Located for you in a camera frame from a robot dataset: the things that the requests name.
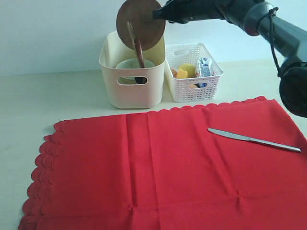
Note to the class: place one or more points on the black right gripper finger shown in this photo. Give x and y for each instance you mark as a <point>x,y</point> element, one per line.
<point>167,12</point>

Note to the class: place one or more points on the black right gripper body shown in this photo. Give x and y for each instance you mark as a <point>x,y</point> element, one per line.
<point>197,10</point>

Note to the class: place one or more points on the brown wooden plate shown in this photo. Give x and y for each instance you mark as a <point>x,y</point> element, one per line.
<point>139,14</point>

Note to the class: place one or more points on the dark wooden spoon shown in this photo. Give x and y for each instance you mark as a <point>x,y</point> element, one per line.
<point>138,49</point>

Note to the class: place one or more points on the blue white milk carton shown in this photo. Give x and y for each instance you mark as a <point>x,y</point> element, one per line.
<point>204,67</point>

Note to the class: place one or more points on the yellow lemon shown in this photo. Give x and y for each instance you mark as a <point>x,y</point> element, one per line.
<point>189,68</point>

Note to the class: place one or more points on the orange fried nugget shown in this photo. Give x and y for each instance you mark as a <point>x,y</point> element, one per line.
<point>174,73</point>

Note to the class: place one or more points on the yellow cheese wedge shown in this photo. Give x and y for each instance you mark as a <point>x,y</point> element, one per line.
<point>182,74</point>

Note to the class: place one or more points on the brown egg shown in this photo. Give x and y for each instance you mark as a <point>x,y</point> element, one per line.
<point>193,86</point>

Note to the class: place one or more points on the silver table knife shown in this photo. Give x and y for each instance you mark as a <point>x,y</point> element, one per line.
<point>254,140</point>

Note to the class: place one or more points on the red scalloped cloth mat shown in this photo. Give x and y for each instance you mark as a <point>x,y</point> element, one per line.
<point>165,171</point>

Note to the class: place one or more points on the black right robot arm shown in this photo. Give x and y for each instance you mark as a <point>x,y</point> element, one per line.
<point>258,17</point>

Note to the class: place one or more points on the white lattice plastic basket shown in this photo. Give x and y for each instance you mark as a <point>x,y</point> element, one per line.
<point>189,53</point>

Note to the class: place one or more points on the cream plastic bin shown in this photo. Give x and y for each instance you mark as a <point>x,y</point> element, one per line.
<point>132,88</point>

